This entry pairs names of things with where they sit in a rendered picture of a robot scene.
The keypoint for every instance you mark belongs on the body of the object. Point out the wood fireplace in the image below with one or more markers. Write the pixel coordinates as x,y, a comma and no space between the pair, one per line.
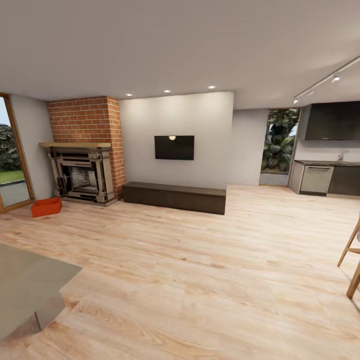
82,174

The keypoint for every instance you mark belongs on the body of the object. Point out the door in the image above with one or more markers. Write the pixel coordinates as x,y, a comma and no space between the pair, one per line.
15,186

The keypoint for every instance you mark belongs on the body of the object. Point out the storage box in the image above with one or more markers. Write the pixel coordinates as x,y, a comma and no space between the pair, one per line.
46,207

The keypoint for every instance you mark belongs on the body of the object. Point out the coffee table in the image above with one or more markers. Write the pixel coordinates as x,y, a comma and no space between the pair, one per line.
30,284

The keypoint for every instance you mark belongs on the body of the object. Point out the wall mounted tv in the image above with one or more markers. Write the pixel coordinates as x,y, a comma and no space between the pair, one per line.
174,147

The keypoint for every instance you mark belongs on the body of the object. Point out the fixed window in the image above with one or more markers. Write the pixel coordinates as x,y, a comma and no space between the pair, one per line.
279,146

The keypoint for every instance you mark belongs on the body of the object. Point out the cabinet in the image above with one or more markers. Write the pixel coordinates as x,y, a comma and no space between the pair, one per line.
175,197
331,121

